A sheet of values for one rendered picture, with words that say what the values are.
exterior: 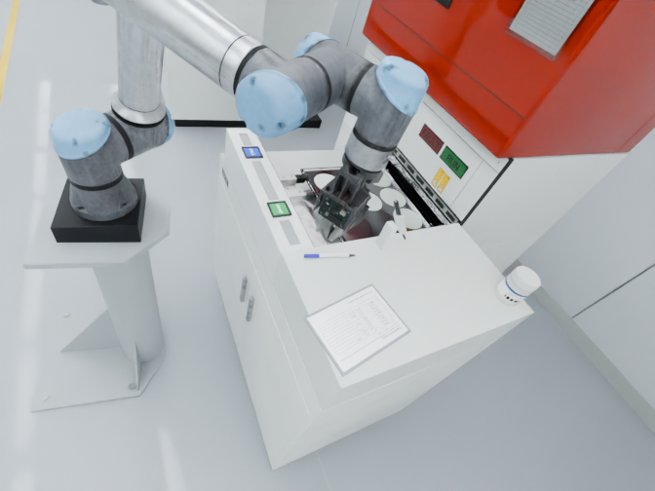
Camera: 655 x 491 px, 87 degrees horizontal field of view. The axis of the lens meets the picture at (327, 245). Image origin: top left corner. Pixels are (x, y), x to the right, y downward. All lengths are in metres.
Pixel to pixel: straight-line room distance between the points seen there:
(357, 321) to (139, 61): 0.70
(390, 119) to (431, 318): 0.53
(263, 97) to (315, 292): 0.50
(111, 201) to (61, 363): 0.98
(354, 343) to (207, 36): 0.60
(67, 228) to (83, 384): 0.87
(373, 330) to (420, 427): 1.15
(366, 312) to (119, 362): 1.23
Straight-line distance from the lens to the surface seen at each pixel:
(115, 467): 1.67
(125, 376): 1.75
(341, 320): 0.78
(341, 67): 0.53
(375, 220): 1.15
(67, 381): 1.80
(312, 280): 0.83
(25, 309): 2.03
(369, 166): 0.56
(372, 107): 0.52
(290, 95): 0.43
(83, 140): 0.92
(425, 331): 0.87
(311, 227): 1.06
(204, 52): 0.50
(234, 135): 1.22
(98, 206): 1.02
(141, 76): 0.89
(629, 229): 2.59
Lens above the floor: 1.61
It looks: 46 degrees down
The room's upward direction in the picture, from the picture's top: 22 degrees clockwise
